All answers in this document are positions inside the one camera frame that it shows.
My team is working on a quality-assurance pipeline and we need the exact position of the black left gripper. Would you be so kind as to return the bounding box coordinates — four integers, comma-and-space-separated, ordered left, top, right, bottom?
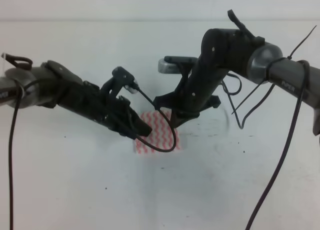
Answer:
46, 60, 152, 140

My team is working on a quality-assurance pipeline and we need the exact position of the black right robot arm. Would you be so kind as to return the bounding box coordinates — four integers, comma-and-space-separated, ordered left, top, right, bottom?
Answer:
154, 10, 320, 135

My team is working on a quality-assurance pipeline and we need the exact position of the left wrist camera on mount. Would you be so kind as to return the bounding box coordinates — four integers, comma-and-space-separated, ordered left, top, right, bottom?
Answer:
100, 66, 139, 99

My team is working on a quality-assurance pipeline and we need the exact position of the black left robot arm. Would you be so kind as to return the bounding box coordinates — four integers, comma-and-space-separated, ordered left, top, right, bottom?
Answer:
0, 54, 152, 140

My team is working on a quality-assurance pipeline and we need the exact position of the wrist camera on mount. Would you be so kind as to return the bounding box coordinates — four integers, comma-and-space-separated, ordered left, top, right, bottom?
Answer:
100, 66, 139, 99
157, 55, 198, 85

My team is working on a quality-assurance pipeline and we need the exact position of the black right camera cable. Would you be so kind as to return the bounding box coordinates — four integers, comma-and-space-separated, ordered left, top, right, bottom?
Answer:
219, 73, 276, 130

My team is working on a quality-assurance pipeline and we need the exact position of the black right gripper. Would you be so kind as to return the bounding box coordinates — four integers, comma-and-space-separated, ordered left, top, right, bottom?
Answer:
153, 28, 240, 128

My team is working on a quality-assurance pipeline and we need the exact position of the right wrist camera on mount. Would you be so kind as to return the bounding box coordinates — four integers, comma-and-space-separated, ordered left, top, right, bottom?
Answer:
157, 55, 198, 85

